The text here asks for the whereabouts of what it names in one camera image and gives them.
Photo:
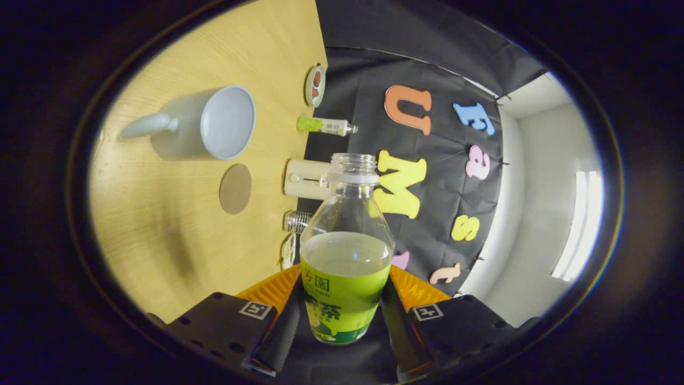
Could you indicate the wooden table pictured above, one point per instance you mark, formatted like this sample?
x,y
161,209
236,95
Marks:
x,y
160,240

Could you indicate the white cup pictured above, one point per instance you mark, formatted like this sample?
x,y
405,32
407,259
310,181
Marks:
x,y
224,123

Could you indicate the small green drink bottle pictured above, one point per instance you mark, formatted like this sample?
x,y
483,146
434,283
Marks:
x,y
320,125

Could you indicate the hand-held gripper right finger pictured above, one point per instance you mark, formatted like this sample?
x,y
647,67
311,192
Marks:
x,y
401,331

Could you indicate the green label juice bottle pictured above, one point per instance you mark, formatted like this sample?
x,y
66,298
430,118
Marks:
x,y
342,299

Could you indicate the pale green plate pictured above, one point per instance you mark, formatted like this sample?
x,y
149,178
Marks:
x,y
308,88

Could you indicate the round brown coaster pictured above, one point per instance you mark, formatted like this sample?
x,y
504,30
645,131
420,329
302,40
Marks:
x,y
235,188

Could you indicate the metal mesh holder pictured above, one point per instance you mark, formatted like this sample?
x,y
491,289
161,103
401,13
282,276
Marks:
x,y
296,222

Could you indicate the white divided tray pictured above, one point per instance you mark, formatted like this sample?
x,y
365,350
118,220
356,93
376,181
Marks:
x,y
288,251

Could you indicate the white toaster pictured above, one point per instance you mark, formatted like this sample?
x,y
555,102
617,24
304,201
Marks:
x,y
302,179

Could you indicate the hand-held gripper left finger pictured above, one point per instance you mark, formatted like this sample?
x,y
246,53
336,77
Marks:
x,y
280,337

